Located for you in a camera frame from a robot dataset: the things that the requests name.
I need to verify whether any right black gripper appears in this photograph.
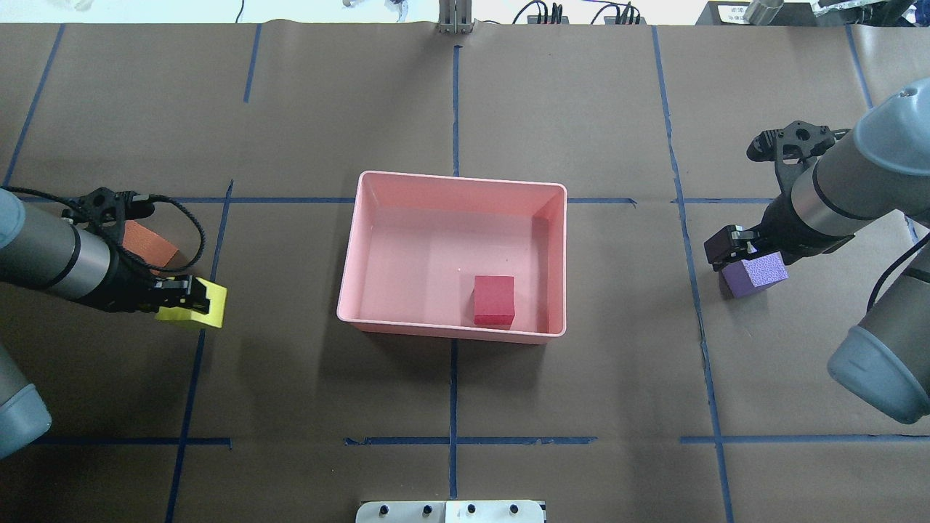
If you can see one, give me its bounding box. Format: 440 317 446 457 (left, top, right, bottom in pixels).
703 225 764 272

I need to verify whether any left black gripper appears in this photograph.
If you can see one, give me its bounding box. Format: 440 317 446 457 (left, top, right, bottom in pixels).
149 275 211 315

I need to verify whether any yellow foam block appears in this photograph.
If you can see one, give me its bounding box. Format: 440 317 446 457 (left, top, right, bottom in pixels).
155 275 228 330

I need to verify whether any purple foam block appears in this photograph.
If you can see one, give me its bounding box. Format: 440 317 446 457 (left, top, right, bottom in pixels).
721 252 788 299

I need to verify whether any orange foam block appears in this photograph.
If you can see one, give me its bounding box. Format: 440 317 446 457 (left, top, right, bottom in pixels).
122 221 179 267

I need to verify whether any pink foam block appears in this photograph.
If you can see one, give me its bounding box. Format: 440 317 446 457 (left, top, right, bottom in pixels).
474 275 516 325

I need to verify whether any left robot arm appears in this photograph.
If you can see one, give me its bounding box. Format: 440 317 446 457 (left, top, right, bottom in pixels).
1 186 228 328

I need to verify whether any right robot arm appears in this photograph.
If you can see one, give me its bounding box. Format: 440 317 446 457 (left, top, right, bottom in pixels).
704 78 929 424

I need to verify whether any pink plastic bin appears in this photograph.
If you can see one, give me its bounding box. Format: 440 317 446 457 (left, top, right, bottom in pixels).
336 170 567 344

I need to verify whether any white control box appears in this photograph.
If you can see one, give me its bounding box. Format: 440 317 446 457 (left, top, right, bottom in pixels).
355 499 547 522

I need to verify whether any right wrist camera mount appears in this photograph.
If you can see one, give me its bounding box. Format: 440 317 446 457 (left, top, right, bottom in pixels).
746 121 848 192

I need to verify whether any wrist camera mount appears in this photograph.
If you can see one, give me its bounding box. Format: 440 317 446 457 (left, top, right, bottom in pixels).
61 187 154 225
746 121 848 192

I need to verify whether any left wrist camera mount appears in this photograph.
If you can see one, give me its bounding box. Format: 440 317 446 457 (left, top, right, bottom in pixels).
61 187 154 225

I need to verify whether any metal post bracket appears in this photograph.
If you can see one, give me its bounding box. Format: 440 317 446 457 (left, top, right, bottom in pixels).
437 0 474 34

